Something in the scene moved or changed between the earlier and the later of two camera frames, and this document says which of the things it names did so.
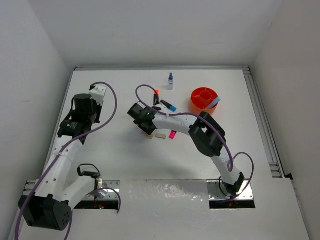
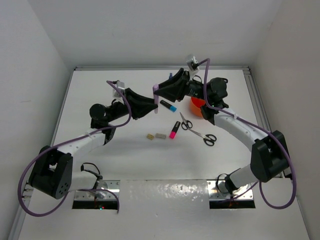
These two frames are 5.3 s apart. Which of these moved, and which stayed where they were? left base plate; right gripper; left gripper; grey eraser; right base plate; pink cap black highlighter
Moved: left gripper; right gripper
Stayed: right base plate; grey eraser; left base plate; pink cap black highlighter
